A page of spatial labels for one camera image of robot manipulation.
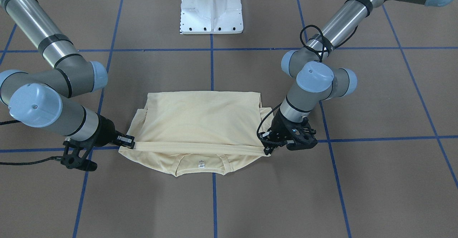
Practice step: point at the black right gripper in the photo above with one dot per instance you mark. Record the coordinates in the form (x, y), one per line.
(105, 130)

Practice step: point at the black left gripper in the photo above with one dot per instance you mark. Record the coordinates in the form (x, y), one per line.
(278, 128)

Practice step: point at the beige long-sleeve printed shirt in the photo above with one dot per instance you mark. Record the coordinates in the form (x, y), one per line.
(188, 132)

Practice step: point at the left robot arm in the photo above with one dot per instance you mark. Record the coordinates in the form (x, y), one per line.
(314, 80)

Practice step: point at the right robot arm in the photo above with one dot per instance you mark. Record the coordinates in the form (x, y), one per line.
(44, 100)

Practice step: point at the brown paper table cover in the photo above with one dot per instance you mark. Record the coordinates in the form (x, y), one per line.
(385, 165)

